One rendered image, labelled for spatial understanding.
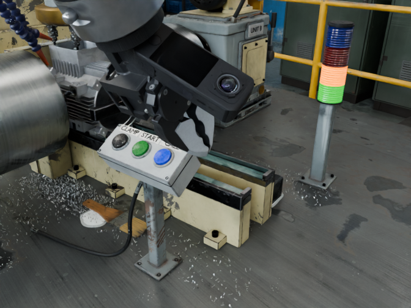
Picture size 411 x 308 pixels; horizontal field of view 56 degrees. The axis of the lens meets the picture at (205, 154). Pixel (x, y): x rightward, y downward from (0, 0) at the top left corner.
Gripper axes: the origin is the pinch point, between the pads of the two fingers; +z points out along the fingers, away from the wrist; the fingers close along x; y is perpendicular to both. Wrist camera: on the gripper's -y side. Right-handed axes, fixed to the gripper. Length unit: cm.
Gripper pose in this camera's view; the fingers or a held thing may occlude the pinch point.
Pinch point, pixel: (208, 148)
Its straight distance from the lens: 49.7
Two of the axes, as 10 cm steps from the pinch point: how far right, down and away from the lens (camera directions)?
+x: -5.2, 7.7, -3.7
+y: -8.0, -2.8, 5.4
